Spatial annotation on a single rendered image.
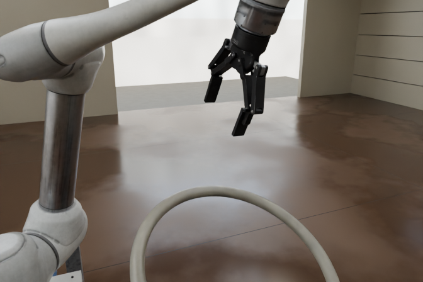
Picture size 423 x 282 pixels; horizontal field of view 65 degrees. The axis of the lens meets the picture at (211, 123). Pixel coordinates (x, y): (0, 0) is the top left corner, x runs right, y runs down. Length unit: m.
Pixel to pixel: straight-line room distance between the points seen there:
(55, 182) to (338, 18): 8.42
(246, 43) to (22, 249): 0.77
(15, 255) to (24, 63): 0.50
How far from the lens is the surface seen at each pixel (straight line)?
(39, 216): 1.15
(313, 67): 8.70
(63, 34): 0.76
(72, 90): 0.96
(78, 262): 2.21
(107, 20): 0.72
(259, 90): 0.67
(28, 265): 1.06
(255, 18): 0.65
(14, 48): 0.81
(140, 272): 0.74
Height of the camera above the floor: 1.70
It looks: 16 degrees down
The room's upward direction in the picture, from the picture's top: straight up
